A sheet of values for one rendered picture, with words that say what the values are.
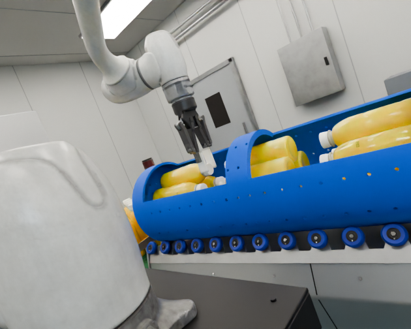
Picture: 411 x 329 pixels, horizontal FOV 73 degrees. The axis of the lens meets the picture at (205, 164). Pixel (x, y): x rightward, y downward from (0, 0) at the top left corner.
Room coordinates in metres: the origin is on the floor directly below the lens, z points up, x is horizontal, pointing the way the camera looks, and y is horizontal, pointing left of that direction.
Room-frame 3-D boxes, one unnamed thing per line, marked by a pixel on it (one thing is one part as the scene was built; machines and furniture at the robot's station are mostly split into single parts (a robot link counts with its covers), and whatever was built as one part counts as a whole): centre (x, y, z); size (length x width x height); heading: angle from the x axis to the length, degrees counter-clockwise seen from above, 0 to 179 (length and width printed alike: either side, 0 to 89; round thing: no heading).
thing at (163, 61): (0.90, 0.01, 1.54); 0.13 x 0.11 x 0.16; 69
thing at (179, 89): (0.89, 0.00, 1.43); 0.09 x 0.09 x 0.06
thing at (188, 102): (0.89, 0.00, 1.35); 0.08 x 0.07 x 0.09; 141
